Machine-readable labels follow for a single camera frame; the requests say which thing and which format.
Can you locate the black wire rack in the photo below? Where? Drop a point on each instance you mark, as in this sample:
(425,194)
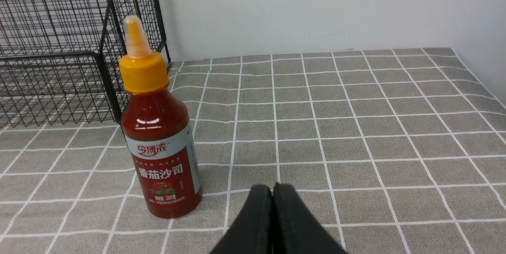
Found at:
(59,59)

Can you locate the grey checkered tablecloth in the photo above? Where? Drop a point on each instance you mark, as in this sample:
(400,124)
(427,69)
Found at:
(393,151)

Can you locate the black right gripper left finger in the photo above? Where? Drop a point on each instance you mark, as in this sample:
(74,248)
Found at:
(250,232)

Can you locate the red ketchup squeeze bottle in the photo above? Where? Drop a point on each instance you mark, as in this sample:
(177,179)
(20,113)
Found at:
(157,129)

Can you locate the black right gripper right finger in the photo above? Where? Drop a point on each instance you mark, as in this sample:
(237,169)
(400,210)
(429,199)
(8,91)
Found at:
(295,229)

